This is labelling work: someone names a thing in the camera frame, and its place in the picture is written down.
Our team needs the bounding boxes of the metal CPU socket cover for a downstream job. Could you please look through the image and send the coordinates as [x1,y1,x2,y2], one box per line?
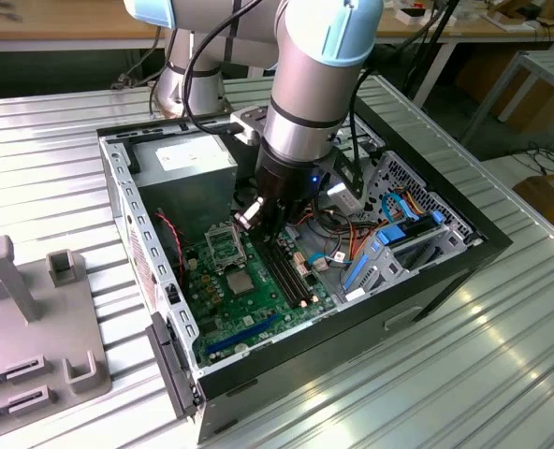
[204,224,250,275]

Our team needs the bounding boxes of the silver topped CPU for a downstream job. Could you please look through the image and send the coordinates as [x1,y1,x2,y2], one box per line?
[225,269,255,296]

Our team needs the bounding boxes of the CPU socket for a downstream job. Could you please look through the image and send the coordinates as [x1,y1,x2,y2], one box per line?
[220,265,262,300]

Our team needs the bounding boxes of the grey metal drive cage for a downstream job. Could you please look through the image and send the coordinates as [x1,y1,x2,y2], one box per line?
[323,114,386,214]

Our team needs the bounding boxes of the RAM slot black clips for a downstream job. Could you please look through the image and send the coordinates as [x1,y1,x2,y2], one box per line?
[270,238,314,305]
[259,240,303,309]

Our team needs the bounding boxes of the RAM slot white clips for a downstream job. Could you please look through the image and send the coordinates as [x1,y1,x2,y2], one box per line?
[276,236,320,303]
[263,240,309,307]

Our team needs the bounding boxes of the grey power supply white label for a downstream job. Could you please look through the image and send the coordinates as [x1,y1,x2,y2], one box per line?
[129,132,239,244]

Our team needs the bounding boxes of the blue plastic bay lever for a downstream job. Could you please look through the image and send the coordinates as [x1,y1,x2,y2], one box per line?
[342,254,370,292]

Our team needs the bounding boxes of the blue disk carrier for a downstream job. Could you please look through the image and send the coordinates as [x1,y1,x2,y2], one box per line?
[375,212,446,248]

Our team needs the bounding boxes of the black case fan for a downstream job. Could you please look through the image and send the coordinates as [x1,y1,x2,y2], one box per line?
[151,210,189,287]

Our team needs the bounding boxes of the grey metal disk bay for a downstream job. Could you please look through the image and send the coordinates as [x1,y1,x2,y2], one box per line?
[332,219,487,305]

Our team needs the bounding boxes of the green motherboard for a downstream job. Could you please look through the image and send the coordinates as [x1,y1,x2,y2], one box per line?
[182,219,339,370]

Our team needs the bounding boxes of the blue expansion slot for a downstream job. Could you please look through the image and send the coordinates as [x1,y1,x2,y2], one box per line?
[205,313,279,356]

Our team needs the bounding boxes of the black open PC case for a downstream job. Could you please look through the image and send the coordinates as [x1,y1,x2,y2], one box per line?
[95,94,514,445]

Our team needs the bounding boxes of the black slanted pole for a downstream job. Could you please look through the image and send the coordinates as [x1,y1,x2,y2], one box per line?
[401,0,460,97]

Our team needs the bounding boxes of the small white box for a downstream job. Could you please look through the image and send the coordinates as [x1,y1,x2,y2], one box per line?
[395,7,459,28]

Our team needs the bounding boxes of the brown cardboard box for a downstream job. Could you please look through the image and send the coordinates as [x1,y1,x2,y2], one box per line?
[454,46,554,137]

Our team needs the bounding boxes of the long wooden desk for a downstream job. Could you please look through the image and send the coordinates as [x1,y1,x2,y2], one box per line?
[0,0,554,52]

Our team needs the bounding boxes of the cardboard box white label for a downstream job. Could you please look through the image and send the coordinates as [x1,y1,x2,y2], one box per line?
[513,171,554,235]

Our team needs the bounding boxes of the grey parts rack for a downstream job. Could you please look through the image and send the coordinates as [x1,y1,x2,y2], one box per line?
[0,235,114,422]

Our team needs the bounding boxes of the grey metal slat table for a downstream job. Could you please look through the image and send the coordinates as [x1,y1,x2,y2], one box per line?
[461,49,554,155]

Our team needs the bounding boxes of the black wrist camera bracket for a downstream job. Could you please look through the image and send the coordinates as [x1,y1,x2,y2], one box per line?
[330,147,368,203]

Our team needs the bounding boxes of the orange yellow red wire bundle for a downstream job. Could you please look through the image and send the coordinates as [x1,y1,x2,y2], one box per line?
[276,205,386,277]

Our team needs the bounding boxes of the blue flat data wire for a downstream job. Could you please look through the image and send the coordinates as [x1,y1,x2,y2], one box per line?
[380,190,421,225]

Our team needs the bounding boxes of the red black twisted fan wire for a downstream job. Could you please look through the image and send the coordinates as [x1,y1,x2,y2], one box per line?
[153,210,188,286]

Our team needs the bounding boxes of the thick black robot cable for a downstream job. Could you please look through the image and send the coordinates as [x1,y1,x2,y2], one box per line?
[182,0,262,138]

